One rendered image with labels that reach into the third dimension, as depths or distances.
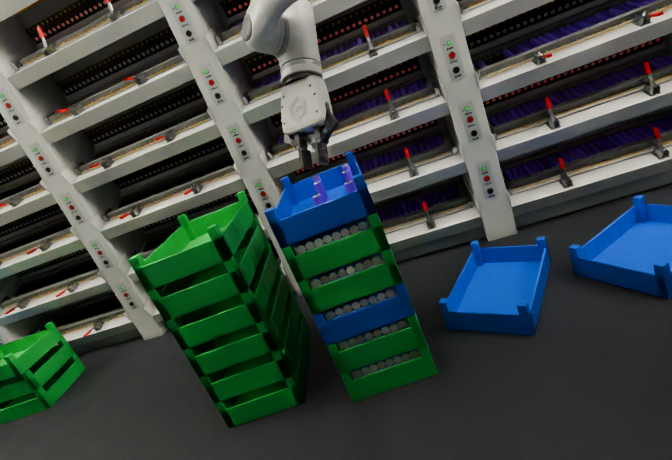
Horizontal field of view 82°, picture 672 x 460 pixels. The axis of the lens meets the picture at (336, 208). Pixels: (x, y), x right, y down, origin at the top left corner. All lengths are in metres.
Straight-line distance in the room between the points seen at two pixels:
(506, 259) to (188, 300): 0.87
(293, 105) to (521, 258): 0.78
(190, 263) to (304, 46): 0.50
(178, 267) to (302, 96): 0.44
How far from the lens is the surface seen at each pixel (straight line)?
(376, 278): 0.80
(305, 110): 0.78
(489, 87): 1.27
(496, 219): 1.36
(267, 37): 0.79
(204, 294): 0.90
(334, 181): 1.03
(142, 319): 1.80
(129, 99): 1.48
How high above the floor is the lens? 0.64
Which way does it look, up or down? 16 degrees down
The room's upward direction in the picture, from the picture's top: 22 degrees counter-clockwise
